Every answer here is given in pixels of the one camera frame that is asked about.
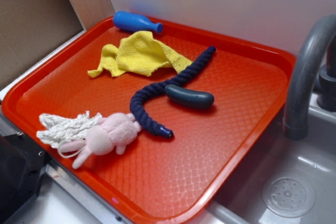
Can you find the brown cardboard panel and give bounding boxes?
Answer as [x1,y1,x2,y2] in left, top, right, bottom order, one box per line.
[1,0,114,88]

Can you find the blue plastic bottle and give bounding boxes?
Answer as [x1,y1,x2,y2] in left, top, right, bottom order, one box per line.
[113,11,163,33]

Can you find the pink plush bunny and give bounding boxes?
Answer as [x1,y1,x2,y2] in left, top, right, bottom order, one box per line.
[58,113,142,169]

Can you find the yellow microfiber cloth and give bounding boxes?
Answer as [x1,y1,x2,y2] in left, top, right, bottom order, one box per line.
[87,31,193,78]

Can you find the dark grey toy sausage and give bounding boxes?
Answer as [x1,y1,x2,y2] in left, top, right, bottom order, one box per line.
[164,84,215,110]

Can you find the grey toy faucet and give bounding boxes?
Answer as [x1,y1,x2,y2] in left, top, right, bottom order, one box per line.
[283,14,335,140]

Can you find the black metal mount block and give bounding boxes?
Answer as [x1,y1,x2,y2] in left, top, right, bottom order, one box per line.
[1,132,48,223]

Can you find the dark blue twisted rope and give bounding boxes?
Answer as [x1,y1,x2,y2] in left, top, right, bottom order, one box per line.
[129,45,217,139]

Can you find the grey toy sink basin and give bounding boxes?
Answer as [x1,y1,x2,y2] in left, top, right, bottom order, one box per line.
[206,94,335,223]

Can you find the white knitted cloth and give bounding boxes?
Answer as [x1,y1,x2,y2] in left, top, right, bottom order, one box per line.
[36,111,102,148]

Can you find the red plastic tray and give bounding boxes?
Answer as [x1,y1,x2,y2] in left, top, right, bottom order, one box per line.
[2,19,295,223]

